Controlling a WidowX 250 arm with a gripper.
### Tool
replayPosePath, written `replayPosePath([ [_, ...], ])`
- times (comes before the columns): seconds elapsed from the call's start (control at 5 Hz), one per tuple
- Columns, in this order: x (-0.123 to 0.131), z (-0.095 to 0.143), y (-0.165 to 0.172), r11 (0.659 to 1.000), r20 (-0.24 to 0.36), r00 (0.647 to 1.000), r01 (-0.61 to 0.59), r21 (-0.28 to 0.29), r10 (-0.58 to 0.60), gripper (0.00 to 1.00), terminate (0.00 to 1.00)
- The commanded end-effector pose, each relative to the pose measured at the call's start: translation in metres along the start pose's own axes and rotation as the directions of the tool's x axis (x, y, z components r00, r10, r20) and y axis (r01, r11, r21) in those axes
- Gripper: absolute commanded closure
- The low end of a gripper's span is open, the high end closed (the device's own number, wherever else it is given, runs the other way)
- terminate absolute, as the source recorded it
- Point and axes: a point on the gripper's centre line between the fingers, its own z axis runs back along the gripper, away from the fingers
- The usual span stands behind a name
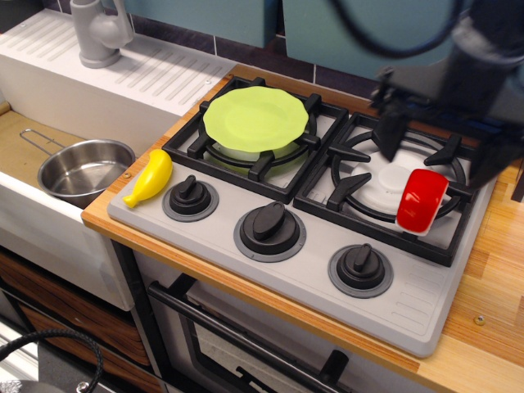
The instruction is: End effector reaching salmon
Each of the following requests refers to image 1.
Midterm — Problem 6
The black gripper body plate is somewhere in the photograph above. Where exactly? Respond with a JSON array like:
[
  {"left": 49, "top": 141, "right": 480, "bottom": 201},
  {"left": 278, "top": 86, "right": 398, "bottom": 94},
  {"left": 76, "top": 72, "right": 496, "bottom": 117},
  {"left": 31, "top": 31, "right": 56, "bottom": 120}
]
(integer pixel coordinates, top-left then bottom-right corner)
[{"left": 372, "top": 61, "right": 523, "bottom": 139}]

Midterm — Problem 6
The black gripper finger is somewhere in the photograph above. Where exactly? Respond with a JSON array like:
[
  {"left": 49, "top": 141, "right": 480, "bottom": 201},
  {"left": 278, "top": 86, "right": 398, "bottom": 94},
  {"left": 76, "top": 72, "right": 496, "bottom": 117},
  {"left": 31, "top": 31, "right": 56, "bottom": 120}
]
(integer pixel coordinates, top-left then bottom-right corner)
[
  {"left": 468, "top": 133, "right": 520, "bottom": 188},
  {"left": 374, "top": 102, "right": 409, "bottom": 162}
]

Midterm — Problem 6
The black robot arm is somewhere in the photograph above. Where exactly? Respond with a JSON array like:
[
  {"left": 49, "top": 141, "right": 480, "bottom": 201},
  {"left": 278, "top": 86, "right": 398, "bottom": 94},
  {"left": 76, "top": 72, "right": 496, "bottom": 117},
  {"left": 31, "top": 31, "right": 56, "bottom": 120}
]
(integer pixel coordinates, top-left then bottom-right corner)
[{"left": 372, "top": 1, "right": 523, "bottom": 188}]

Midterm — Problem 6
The red salmon sushi toy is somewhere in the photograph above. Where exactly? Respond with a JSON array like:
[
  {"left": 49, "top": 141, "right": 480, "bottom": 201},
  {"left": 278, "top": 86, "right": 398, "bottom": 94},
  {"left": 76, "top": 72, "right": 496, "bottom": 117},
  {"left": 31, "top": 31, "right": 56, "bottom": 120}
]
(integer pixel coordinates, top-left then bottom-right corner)
[{"left": 395, "top": 169, "right": 449, "bottom": 236}]

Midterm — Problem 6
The black right burner grate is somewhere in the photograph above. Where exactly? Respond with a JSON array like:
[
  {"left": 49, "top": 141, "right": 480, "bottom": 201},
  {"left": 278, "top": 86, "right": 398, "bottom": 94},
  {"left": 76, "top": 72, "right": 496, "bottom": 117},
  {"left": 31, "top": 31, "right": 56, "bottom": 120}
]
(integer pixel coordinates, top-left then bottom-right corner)
[{"left": 293, "top": 113, "right": 480, "bottom": 267}]

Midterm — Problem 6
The black burner grate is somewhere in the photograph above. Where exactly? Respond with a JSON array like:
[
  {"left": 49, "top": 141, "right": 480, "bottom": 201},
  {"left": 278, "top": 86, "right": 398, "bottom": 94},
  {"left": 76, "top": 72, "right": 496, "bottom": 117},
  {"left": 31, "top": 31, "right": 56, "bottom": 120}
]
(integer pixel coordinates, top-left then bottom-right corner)
[
  {"left": 293, "top": 113, "right": 480, "bottom": 267},
  {"left": 163, "top": 77, "right": 350, "bottom": 203}
]

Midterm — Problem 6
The grey toy stove top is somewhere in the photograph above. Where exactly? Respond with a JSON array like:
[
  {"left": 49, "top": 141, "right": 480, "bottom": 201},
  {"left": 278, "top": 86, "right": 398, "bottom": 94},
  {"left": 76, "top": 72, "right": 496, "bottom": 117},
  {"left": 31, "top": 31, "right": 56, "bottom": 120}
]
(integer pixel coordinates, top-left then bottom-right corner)
[{"left": 107, "top": 77, "right": 493, "bottom": 357}]

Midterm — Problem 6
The black left burner grate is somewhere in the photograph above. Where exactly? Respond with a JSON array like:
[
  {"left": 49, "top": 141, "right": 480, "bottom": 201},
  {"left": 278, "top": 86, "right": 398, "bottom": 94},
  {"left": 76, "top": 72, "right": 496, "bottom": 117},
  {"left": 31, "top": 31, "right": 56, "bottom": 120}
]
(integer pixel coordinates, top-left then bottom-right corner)
[{"left": 163, "top": 77, "right": 350, "bottom": 203}]

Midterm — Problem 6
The light green plastic plate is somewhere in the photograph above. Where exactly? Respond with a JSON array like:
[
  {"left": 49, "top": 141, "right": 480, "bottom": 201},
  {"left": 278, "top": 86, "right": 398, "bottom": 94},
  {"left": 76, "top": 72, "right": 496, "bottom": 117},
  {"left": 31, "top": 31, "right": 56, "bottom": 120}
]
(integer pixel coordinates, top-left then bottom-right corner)
[{"left": 203, "top": 86, "right": 309, "bottom": 153}]

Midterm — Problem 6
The black right stove knob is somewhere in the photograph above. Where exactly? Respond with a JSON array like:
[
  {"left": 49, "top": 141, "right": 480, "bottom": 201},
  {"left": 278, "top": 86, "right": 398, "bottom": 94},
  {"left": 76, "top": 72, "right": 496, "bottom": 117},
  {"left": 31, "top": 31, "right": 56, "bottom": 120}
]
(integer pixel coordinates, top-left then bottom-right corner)
[{"left": 327, "top": 243, "right": 394, "bottom": 299}]

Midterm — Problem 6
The black stove knob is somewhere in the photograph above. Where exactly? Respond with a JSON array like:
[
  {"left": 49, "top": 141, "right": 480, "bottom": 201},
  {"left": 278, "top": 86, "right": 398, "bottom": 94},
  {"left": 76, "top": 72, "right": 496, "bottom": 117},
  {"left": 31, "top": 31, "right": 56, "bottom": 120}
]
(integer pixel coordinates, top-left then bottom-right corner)
[
  {"left": 162, "top": 175, "right": 219, "bottom": 223},
  {"left": 327, "top": 243, "right": 394, "bottom": 299},
  {"left": 233, "top": 201, "right": 307, "bottom": 263}
]

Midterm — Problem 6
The black middle stove knob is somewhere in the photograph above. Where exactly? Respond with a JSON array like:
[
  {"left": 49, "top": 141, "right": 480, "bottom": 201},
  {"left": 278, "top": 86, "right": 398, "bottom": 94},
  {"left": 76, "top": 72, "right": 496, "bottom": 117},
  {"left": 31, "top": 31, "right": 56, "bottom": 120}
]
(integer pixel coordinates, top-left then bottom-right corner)
[{"left": 233, "top": 201, "right": 307, "bottom": 263}]

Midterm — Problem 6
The black left stove knob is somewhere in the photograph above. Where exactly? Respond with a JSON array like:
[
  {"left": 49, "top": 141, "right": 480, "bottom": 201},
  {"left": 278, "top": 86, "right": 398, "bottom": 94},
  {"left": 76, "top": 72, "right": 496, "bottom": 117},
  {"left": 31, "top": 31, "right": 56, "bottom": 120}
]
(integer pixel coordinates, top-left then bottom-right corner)
[{"left": 162, "top": 175, "right": 219, "bottom": 223}]

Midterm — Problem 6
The yellow toy banana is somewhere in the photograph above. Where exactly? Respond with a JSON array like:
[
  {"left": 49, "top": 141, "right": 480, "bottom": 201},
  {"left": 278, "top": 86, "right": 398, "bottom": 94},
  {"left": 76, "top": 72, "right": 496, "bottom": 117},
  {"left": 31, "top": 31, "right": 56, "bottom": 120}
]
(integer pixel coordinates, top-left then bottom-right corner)
[{"left": 122, "top": 149, "right": 173, "bottom": 208}]

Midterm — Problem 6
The toy oven door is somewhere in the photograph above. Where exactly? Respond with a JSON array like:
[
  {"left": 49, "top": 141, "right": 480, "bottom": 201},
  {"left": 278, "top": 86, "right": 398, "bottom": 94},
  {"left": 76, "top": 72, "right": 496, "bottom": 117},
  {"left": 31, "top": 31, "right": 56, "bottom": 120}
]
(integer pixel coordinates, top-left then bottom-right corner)
[{"left": 133, "top": 249, "right": 427, "bottom": 393}]

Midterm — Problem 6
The grey toy faucet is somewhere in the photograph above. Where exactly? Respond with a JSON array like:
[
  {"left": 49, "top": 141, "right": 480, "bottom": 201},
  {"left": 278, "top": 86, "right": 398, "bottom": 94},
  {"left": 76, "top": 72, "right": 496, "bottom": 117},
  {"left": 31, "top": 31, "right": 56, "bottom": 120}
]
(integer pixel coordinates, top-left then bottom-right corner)
[{"left": 70, "top": 0, "right": 134, "bottom": 69}]

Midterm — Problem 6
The stainless steel pot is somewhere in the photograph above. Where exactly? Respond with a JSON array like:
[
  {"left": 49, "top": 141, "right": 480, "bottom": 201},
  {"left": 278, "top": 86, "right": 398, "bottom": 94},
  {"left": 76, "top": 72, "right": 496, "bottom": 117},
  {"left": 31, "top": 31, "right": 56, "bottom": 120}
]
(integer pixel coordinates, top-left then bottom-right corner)
[{"left": 20, "top": 129, "right": 135, "bottom": 209}]

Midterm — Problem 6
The white toy sink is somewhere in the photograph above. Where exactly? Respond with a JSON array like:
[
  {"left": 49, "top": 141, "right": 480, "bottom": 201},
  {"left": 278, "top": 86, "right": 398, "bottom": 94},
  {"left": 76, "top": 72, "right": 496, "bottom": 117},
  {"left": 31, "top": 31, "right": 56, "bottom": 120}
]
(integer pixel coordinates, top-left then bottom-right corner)
[{"left": 1, "top": 10, "right": 233, "bottom": 311}]

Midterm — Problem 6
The wooden drawer front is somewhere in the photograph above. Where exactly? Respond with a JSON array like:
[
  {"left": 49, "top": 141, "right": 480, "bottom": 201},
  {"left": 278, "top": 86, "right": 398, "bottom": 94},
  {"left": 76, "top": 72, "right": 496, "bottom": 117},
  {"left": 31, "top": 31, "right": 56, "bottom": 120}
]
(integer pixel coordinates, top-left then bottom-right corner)
[{"left": 1, "top": 248, "right": 164, "bottom": 392}]

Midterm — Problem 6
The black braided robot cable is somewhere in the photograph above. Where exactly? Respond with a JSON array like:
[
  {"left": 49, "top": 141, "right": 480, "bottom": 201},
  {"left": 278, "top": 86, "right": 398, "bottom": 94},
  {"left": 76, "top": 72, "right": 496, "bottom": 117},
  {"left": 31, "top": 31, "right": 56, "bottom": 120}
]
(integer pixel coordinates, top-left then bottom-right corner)
[{"left": 333, "top": 0, "right": 476, "bottom": 61}]

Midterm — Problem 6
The black oven door handle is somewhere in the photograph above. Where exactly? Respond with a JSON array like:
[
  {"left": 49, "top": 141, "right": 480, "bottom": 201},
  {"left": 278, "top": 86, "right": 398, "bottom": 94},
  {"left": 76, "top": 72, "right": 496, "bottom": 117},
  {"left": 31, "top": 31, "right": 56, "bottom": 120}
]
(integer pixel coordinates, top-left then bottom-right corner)
[{"left": 147, "top": 274, "right": 349, "bottom": 392}]

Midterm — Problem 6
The black braided foreground cable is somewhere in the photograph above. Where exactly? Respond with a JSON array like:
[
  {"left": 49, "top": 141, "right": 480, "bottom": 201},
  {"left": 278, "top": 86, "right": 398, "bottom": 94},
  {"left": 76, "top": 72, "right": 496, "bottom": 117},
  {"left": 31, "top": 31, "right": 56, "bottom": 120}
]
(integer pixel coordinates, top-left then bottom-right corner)
[{"left": 0, "top": 328, "right": 106, "bottom": 393}]

